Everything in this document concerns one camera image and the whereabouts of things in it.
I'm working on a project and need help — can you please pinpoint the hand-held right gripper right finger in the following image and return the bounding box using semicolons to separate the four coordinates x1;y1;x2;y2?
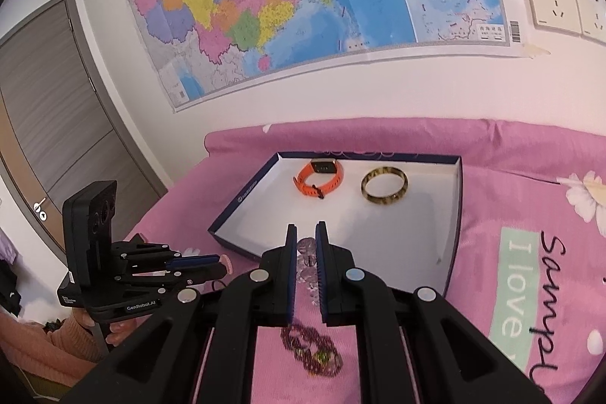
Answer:
315;221;552;404

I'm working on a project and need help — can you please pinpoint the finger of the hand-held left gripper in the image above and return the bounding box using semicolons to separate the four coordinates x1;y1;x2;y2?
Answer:
112;234;222;273
118;264;228;292

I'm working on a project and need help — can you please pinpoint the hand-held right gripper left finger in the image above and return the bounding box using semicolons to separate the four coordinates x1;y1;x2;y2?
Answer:
59;223;299;404

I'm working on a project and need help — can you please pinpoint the clear crystal bead bracelet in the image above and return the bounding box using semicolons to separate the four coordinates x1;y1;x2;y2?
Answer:
296;236;319;306

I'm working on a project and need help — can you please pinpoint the purple bead bracelet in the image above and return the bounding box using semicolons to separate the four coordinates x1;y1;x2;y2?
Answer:
281;324;342;377

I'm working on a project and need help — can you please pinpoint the dark blue cardboard box tray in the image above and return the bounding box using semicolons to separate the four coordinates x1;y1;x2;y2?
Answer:
207;151;464;297

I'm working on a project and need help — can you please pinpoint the person's left hand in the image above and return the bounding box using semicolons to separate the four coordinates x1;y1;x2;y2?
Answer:
71;309;139;360

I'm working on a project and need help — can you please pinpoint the dark cloth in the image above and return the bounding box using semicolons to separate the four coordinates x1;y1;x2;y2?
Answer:
0;259;22;318

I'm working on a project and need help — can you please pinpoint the amber patterned bangle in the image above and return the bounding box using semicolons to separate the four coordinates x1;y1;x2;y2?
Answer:
361;166;409;206

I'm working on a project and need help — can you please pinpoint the orange smartwatch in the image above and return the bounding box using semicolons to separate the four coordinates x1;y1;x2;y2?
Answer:
292;158;345;199

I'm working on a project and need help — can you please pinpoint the grey brown door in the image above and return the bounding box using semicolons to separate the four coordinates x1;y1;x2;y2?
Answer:
0;0;169;254

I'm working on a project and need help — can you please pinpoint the pink floral bed sheet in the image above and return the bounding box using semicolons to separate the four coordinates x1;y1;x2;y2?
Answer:
106;117;606;404

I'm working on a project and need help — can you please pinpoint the colourful wall map poster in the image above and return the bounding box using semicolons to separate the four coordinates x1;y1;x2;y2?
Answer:
120;0;552;114

